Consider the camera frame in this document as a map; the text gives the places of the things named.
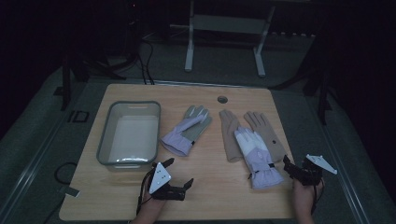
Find black rectangular floor frame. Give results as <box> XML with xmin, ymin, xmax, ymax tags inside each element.
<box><xmin>67</xmin><ymin>109</ymin><xmax>91</xmax><ymax>124</ymax></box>

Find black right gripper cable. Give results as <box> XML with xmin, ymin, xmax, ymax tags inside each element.
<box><xmin>310</xmin><ymin>180</ymin><xmax>327</xmax><ymax>217</ymax></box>

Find black floor cables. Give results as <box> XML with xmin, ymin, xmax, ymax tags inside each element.
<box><xmin>135</xmin><ymin>39</ymin><xmax>156</xmax><ymax>86</ymax></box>

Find grey plastic bin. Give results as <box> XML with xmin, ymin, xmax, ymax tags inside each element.
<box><xmin>95</xmin><ymin>100</ymin><xmax>163</xmax><ymax>173</ymax></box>

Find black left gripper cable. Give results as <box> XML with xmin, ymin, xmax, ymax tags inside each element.
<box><xmin>135</xmin><ymin>172</ymin><xmax>154</xmax><ymax>217</ymax></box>

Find white metal stand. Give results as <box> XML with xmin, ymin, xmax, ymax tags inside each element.
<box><xmin>183</xmin><ymin>0</ymin><xmax>276</xmax><ymax>78</ymax></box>

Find black looped floor cable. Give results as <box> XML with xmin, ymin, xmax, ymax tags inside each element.
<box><xmin>53</xmin><ymin>161</ymin><xmax>78</xmax><ymax>185</ymax></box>

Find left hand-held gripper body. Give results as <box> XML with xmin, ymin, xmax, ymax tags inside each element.
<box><xmin>148</xmin><ymin>161</ymin><xmax>188</xmax><ymax>202</ymax></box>

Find person's left hand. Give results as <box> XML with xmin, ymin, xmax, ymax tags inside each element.
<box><xmin>140</xmin><ymin>188</ymin><xmax>166</xmax><ymax>217</ymax></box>

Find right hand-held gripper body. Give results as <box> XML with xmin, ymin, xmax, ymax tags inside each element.
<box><xmin>290</xmin><ymin>154</ymin><xmax>338</xmax><ymax>187</ymax></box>

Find purple and grey glove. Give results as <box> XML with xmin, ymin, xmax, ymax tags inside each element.
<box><xmin>160</xmin><ymin>105</ymin><xmax>214</xmax><ymax>158</ymax></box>

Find beige glove with dark button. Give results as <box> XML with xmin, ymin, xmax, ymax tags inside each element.
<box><xmin>243</xmin><ymin>110</ymin><xmax>288</xmax><ymax>163</ymax></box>

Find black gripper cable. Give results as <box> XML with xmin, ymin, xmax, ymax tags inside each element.
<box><xmin>310</xmin><ymin>180</ymin><xmax>327</xmax><ymax>217</ymax></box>
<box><xmin>135</xmin><ymin>172</ymin><xmax>154</xmax><ymax>217</ymax></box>

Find person's right hand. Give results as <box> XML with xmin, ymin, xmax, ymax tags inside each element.
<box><xmin>290</xmin><ymin>178</ymin><xmax>325</xmax><ymax>217</ymax></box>

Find black tripod stand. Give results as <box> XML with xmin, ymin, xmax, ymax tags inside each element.
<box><xmin>270</xmin><ymin>59</ymin><xmax>335</xmax><ymax>126</ymax></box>
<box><xmin>60</xmin><ymin>50</ymin><xmax>139</xmax><ymax>112</ymax></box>

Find purple and white ski glove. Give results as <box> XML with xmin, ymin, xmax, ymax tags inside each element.
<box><xmin>233</xmin><ymin>125</ymin><xmax>285</xmax><ymax>190</ymax></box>

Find plain beige glove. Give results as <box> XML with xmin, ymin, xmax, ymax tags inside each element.
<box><xmin>218</xmin><ymin>108</ymin><xmax>246</xmax><ymax>163</ymax></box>

